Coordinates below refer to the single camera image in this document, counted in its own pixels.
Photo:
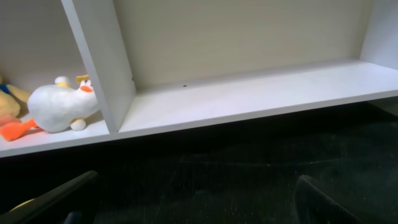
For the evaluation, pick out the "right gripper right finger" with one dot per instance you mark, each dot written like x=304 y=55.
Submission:
x=317 y=208

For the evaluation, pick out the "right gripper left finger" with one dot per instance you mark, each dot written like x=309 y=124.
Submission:
x=62 y=202

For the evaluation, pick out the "white plush duck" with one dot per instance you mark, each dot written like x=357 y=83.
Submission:
x=59 y=105

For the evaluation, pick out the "yellow plush duck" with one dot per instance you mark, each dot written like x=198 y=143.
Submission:
x=8 y=105

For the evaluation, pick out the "white shelf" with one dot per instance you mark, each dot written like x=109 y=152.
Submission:
x=217 y=102

